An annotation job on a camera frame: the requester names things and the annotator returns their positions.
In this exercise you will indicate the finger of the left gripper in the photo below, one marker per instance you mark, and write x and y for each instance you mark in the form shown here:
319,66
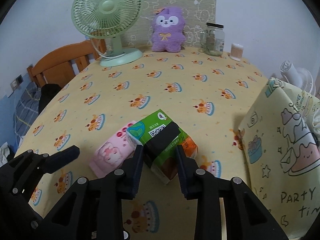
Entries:
60,159

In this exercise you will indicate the yellow patterned storage box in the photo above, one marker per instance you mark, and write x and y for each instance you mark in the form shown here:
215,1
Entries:
282,155

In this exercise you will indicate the green tissue pack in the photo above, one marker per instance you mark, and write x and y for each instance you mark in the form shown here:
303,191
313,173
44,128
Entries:
160,135

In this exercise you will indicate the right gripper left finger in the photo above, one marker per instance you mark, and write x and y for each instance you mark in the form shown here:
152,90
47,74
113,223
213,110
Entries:
92,209

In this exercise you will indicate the glass jar with lid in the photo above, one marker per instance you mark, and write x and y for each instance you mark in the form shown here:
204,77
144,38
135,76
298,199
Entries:
212,39

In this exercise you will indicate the green desk fan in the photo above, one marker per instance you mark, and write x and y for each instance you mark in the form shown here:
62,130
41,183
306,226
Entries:
103,22

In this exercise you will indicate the white cloths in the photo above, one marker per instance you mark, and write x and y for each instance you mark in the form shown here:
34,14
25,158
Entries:
315,122

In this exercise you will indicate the black garment on chair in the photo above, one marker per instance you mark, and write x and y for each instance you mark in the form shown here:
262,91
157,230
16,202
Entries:
48,92

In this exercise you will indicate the cotton swab container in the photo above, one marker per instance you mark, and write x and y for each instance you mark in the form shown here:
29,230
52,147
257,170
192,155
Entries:
236,52

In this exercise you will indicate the yellow patterned tablecloth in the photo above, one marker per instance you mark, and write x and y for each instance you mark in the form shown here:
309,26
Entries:
206,96

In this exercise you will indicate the wall power socket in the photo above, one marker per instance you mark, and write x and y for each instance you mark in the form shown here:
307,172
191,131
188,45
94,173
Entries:
16,82

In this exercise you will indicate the blue plaid pillow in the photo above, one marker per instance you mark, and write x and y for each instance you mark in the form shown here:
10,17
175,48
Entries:
26,111

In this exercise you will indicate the pink tissue pack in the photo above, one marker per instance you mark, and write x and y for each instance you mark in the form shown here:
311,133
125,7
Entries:
111,154

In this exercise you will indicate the purple plush toy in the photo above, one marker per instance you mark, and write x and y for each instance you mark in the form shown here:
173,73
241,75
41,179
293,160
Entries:
168,25

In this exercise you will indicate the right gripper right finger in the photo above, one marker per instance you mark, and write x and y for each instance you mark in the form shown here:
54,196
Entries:
217,199

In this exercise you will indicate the white standing fan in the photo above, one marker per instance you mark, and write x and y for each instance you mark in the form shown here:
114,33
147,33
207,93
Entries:
299,77

